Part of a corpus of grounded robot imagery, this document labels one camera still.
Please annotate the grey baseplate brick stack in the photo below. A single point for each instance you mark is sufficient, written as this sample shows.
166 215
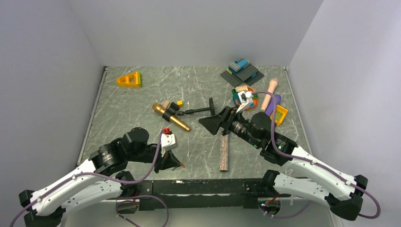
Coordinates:
242 71

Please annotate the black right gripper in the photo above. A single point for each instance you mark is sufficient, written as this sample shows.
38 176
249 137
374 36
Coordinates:
226 117

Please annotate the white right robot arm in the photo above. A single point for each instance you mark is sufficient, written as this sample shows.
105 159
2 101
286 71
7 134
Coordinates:
341 192

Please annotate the gold microphone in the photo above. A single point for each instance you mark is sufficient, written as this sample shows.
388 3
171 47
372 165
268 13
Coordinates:
160 110

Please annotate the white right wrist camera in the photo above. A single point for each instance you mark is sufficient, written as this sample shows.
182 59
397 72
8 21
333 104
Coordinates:
246 100

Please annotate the black microphone stand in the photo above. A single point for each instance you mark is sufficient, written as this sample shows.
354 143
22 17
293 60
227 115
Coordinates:
197 110

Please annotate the orange green triangular brick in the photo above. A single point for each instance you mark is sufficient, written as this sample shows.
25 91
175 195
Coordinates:
130 80

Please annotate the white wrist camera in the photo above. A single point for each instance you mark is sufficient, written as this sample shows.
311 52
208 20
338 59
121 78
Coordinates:
246 100
168 141

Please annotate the beige small wooden block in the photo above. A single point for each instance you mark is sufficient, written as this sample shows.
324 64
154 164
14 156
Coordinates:
166 104

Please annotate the pink toy microphone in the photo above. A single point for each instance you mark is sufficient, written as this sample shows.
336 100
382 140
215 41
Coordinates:
271 88

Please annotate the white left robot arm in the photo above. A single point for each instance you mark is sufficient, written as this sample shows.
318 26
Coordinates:
100 177

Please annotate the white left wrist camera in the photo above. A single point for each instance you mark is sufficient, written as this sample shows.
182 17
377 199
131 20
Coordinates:
168 141

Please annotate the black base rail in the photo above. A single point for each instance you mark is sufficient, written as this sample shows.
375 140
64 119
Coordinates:
201 193

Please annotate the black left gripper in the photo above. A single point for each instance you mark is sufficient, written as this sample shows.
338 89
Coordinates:
169 161

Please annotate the purple toy microphone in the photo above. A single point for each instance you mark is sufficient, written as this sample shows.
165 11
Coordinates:
269 109

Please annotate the orange ring brick assembly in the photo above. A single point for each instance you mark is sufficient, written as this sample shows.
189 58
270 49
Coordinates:
236 99

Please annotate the yellow orange window brick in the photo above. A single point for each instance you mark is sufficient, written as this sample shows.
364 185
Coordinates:
280 115

